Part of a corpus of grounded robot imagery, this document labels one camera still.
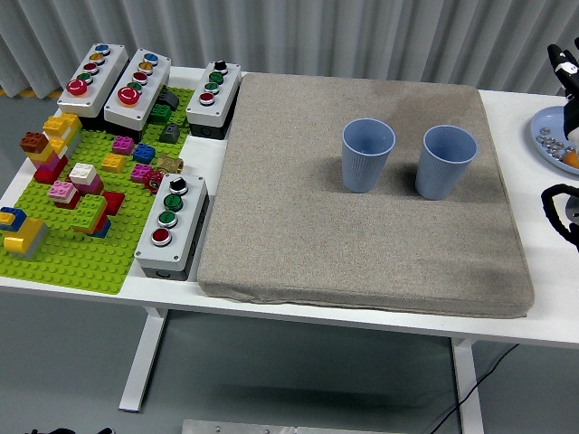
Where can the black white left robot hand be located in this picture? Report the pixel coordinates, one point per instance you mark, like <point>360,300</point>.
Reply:
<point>59,431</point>

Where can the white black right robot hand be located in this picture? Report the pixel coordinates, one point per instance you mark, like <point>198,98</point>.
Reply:
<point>572,108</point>

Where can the blue ribbed plastic cup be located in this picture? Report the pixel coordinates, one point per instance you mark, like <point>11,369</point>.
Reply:
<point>441,174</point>
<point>362,172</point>

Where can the light blue plate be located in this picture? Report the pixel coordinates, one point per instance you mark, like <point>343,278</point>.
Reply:
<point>545,118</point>

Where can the small orange item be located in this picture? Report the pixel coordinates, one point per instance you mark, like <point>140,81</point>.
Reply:
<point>572,158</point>

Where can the white table leg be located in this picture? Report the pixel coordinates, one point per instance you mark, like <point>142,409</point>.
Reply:
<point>468,389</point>
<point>145,357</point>

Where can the green studded baseplate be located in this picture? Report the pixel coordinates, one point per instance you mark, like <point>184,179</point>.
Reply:
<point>68,267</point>

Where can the blue yellow grey brick stack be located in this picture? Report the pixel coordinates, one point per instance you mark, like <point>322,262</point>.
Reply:
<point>25,235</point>

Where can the green orange blue brick stack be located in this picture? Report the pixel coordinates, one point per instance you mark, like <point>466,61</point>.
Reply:
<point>89,214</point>

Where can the red toy brick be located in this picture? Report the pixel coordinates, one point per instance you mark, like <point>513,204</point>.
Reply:
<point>114,202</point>

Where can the grey four-button control box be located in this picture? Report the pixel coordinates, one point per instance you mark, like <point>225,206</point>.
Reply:
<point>224,99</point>
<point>185,230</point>

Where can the pink red brick stack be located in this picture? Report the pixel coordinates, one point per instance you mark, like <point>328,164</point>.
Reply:
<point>63,193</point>

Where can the white pink brick stack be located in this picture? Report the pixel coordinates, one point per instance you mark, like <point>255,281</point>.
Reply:
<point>86,177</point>

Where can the magenta toy brick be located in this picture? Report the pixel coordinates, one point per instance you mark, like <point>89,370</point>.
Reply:
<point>140,173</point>
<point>123,145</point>

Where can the yellow toy brick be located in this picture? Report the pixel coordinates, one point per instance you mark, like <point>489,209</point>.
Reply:
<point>113,163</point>

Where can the yellow white red brick tower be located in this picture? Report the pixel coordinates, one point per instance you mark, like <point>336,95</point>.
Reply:
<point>56,153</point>

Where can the brass pipe fitting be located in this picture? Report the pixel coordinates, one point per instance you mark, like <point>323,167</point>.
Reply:
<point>169,164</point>

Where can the brown toy brick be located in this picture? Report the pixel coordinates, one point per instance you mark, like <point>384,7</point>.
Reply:
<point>32,142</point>

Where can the blue toy brick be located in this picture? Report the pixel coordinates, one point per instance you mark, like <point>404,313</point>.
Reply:
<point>144,153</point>

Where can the grey-brown fabric mat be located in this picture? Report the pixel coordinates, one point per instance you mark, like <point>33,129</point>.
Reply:
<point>294,203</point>

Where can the white pleated curtain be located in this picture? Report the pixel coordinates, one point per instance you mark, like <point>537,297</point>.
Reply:
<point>271,36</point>

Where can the grey sloped toy brick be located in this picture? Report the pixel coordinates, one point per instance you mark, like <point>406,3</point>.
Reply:
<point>170,134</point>

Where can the dark green toy brick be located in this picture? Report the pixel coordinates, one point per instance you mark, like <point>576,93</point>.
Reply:
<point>160,114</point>

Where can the grey five-button control box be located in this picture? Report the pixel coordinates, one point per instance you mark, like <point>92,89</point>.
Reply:
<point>145,95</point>
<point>97,86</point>

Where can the dark grey curved piece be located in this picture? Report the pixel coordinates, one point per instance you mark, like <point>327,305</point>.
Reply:
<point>169,99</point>

